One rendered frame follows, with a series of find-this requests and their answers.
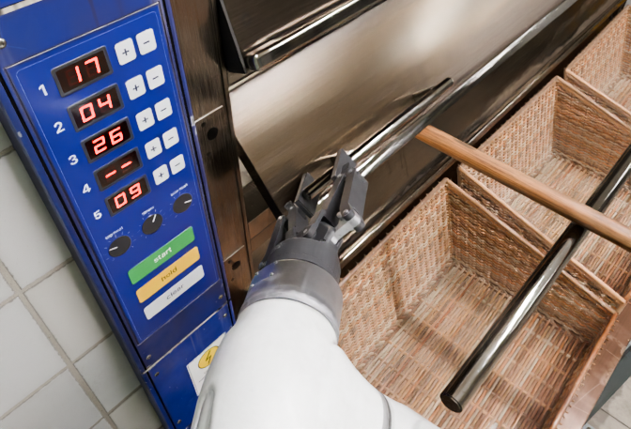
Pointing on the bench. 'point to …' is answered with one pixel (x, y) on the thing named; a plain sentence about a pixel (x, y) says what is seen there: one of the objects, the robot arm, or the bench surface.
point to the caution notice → (203, 364)
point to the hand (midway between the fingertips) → (326, 181)
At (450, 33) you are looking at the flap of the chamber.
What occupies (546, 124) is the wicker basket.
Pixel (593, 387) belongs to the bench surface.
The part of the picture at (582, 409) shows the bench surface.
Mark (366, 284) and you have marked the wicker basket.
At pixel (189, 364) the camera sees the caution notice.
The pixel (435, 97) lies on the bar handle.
